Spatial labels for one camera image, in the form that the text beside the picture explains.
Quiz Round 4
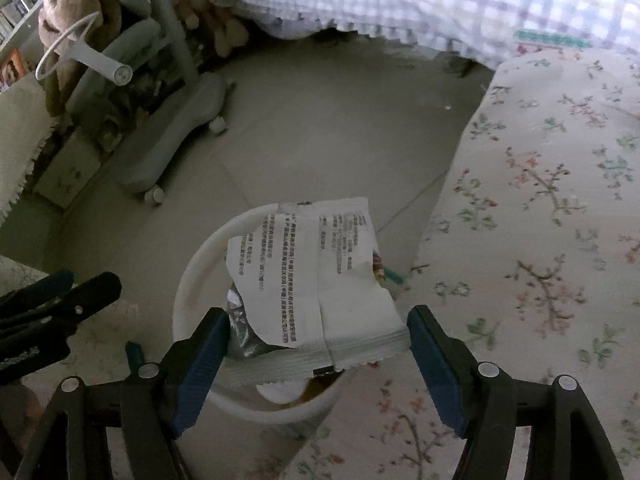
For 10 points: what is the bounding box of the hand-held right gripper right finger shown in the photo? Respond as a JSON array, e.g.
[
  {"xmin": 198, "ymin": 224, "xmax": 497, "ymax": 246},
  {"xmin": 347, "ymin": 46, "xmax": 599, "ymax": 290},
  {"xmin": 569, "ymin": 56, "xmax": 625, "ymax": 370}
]
[{"xmin": 407, "ymin": 305, "xmax": 626, "ymax": 480}]

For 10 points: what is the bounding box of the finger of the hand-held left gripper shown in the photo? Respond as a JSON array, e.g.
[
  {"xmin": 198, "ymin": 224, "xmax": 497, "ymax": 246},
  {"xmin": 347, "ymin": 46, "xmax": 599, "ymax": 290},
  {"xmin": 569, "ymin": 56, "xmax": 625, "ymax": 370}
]
[
  {"xmin": 0, "ymin": 270, "xmax": 76, "ymax": 318},
  {"xmin": 0, "ymin": 273, "xmax": 122, "ymax": 373}
]

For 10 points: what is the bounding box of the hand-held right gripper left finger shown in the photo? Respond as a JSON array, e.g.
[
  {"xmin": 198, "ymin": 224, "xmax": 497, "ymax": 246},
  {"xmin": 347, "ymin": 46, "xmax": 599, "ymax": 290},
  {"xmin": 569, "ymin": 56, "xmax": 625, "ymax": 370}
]
[{"xmin": 15, "ymin": 307, "xmax": 229, "ymax": 480}]

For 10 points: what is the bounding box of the white lace cloth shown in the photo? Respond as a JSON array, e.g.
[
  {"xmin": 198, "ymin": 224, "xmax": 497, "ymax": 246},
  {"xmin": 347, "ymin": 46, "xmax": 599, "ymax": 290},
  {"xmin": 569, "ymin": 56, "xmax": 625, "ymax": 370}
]
[{"xmin": 0, "ymin": 77, "xmax": 56, "ymax": 221}]

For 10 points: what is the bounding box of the white bookshelf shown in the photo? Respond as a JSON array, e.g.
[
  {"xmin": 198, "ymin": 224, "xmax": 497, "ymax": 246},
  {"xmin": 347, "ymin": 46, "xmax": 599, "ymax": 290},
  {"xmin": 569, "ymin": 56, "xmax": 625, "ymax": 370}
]
[{"xmin": 0, "ymin": 0, "xmax": 46, "ymax": 93}]

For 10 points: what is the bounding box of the floral storage box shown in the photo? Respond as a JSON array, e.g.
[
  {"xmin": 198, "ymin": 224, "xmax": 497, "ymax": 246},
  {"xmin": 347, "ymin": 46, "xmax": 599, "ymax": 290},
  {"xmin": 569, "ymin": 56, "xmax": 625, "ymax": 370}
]
[{"xmin": 32, "ymin": 132, "xmax": 101, "ymax": 208}]

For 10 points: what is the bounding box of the white printed packet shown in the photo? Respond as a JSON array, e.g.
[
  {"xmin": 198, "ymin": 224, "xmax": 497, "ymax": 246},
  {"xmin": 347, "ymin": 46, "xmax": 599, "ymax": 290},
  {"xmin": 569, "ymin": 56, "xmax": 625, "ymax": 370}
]
[{"xmin": 225, "ymin": 196, "xmax": 411, "ymax": 391}]

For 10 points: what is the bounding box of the floral bed sheet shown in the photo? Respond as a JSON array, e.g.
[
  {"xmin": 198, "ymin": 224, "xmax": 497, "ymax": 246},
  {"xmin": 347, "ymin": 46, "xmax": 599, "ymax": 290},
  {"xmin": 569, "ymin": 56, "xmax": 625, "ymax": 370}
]
[{"xmin": 0, "ymin": 52, "xmax": 640, "ymax": 480}]

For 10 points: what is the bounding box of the silver foil wrapper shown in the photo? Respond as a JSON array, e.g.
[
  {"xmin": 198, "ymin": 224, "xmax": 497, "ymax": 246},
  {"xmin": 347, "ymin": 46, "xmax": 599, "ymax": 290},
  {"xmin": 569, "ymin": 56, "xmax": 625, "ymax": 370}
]
[{"xmin": 227, "ymin": 282, "xmax": 281, "ymax": 361}]

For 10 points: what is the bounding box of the green and brown wrapper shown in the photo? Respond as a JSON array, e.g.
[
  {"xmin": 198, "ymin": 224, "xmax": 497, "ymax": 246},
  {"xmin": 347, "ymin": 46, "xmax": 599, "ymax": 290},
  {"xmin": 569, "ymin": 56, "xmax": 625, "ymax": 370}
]
[{"xmin": 370, "ymin": 254, "xmax": 405, "ymax": 288}]

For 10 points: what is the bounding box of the brown plush toy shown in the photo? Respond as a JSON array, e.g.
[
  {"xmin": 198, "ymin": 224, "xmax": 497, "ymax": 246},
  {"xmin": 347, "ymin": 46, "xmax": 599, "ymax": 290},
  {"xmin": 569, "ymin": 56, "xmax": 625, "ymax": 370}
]
[{"xmin": 170, "ymin": 0, "xmax": 251, "ymax": 58}]

